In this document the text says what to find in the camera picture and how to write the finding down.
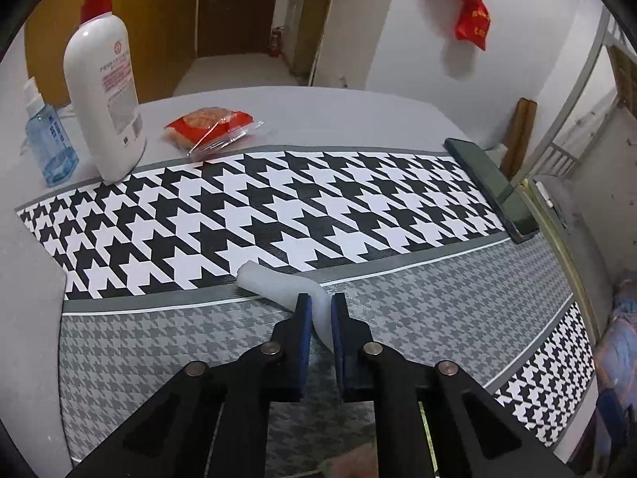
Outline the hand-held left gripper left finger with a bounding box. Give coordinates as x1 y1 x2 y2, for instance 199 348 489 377
64 293 314 478

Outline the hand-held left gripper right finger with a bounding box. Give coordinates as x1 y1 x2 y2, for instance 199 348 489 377
331 293 578 478

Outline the white foam piece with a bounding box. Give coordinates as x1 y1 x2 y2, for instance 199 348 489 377
236 261 339 354

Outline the houndstooth table mat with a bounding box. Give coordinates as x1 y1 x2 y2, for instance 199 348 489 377
17 143 595 478

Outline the black smartphone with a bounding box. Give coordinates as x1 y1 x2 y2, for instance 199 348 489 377
444 137 541 244

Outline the red snack packet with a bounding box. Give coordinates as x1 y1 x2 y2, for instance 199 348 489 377
164 107 266 163

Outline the blue sanitizer bottle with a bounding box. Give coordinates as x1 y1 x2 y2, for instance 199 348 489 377
22 77 80 188

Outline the white lotion pump bottle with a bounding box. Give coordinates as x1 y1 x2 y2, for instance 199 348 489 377
61 0 149 185

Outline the dark brown entrance door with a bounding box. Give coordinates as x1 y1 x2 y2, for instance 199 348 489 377
196 0 279 57

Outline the wooden wardrobe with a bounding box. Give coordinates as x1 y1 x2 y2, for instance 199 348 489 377
25 0 200 108

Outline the red plastic bag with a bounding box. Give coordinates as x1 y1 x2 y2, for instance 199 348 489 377
424 0 492 51

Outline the white bunk bed frame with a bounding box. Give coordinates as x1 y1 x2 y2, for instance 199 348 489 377
515 10 637 182

